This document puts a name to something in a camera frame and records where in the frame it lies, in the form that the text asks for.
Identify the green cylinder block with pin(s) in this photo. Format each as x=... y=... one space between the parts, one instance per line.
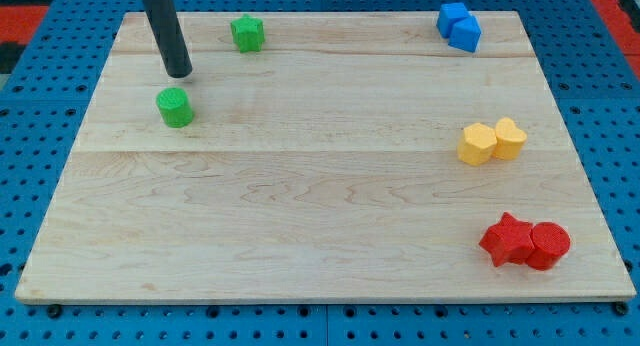
x=174 y=107

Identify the red cylinder block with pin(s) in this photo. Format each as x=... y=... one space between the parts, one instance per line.
x=551 y=242

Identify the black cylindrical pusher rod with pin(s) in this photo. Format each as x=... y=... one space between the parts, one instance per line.
x=165 y=26

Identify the blue cube block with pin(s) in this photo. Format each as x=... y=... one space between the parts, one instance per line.
x=449 y=14

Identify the yellow heart block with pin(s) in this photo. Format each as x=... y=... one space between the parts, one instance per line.
x=510 y=139

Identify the red star block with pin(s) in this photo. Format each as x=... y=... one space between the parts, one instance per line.
x=508 y=241

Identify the light wooden board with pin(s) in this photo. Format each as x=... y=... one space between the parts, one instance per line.
x=322 y=169

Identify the yellow hexagon block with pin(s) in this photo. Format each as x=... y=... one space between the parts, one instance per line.
x=476 y=144

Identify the green star block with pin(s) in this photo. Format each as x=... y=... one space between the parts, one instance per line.
x=248 y=33

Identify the blue pentagon block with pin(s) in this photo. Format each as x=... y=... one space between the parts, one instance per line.
x=465 y=34

